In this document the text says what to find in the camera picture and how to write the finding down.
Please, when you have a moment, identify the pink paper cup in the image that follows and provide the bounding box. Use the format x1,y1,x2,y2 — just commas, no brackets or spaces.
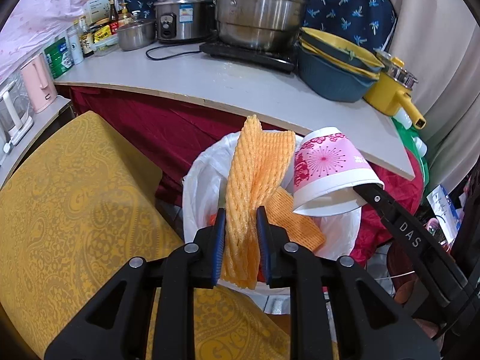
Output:
293,127,384,217

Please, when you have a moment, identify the orange foam net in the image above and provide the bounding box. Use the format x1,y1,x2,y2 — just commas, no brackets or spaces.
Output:
221,115,326,289

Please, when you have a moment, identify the white lined trash bin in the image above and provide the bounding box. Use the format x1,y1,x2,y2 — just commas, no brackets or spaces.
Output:
182,131,361,293

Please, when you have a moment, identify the yellow patterned tablecloth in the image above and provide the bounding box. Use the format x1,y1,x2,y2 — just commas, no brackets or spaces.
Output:
1,112,182,357

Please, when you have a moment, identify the yellow saucepan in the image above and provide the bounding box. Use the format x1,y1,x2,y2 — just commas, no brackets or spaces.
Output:
364,49,426,130

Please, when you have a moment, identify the red cabinet curtain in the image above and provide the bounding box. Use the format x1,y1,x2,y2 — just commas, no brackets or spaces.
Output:
55,85,424,267

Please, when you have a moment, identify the blue yellow basin stack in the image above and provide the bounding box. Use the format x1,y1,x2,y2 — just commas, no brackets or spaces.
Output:
298,27,385,102

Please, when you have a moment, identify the white glass kettle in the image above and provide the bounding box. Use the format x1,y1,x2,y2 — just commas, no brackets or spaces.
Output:
1,78,33,155

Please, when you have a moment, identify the pink electric kettle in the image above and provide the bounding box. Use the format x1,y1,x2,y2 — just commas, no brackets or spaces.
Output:
20,53,57,114

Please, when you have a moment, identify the black induction cooker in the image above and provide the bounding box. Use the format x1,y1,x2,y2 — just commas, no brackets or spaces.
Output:
199,41,297,74

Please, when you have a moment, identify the small steel pot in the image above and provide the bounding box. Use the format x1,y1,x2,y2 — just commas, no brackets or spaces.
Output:
117,19,156,51

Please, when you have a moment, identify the soy sauce bottle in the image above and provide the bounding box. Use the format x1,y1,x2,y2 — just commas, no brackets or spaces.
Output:
78,16,95,58

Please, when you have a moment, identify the white bottle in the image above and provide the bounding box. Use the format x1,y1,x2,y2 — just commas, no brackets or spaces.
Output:
67,24,84,65

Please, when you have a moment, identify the steel rice cooker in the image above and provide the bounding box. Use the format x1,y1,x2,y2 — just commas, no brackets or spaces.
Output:
154,0,215,43

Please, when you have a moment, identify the large steel steamer pot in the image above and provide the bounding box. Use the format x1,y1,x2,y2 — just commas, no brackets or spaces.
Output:
215,0,309,52

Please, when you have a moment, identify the white carton box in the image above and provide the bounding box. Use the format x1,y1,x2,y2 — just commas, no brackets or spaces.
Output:
83,0,110,25

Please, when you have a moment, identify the pink dotted curtain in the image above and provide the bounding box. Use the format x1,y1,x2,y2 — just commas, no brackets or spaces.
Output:
1,0,89,80

